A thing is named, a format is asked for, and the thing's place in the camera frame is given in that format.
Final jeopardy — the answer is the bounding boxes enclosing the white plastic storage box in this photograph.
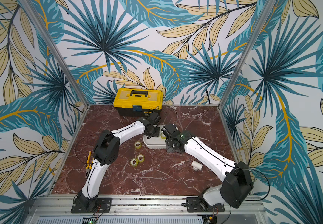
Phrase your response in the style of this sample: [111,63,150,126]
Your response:
[143,126,166,149]

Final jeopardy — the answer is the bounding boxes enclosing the yellow tape roll bottom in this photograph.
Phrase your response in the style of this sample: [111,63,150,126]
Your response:
[130,158,139,167]

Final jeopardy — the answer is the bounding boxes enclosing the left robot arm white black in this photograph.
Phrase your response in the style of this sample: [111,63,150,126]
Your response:
[73,112,161,212]

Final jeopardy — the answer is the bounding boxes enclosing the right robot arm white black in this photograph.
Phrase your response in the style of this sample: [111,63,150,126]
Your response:
[161,124,254,209]

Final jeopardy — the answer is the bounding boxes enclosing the white pipe fitting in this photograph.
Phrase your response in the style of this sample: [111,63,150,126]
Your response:
[191,161,203,171]

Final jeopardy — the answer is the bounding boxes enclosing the yellow black toolbox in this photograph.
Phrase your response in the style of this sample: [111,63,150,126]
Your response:
[113,88,163,117]

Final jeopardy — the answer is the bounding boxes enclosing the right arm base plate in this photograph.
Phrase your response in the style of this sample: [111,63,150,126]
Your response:
[183,197,225,213]

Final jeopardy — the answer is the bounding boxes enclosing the yellow handled pliers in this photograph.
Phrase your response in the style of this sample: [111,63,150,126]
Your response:
[86,151,93,178]

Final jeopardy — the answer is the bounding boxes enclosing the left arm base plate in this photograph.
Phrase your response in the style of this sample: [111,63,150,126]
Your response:
[71,198,112,214]

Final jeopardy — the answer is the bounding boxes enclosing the aluminium front rail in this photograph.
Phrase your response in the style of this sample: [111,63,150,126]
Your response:
[27,195,266,217]

